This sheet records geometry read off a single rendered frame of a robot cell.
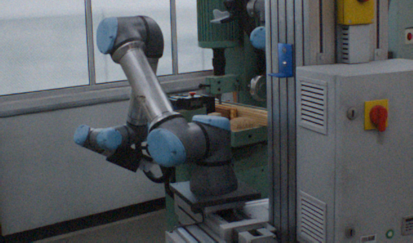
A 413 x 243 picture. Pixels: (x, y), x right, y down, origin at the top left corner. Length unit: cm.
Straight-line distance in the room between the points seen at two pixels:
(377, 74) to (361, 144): 17
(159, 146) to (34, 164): 202
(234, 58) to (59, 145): 145
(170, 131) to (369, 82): 62
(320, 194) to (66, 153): 248
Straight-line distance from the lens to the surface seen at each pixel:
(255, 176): 265
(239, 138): 244
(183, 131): 184
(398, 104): 156
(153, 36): 207
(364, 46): 168
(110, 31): 198
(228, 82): 272
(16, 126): 371
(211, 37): 263
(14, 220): 383
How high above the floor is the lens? 142
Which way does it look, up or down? 9 degrees down
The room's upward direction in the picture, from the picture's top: 2 degrees counter-clockwise
